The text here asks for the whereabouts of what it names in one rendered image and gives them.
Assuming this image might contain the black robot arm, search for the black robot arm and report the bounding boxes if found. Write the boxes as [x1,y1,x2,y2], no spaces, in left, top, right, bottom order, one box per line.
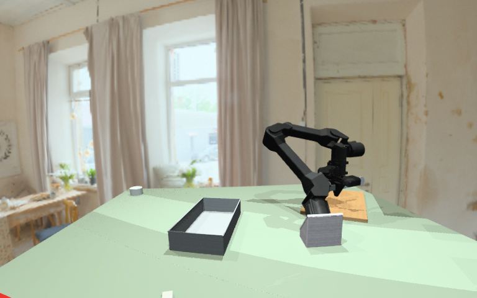
[263,122,365,216]

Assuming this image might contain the short grey cylinder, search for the short grey cylinder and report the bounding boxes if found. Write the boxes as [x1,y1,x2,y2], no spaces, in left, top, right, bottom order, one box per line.
[130,186,143,196]

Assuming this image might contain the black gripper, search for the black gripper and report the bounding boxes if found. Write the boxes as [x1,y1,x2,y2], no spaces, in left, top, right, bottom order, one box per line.
[329,159,361,197]

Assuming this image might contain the light brown wooden board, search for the light brown wooden board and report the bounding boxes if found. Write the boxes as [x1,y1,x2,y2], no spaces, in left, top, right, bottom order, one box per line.
[325,190,368,223]

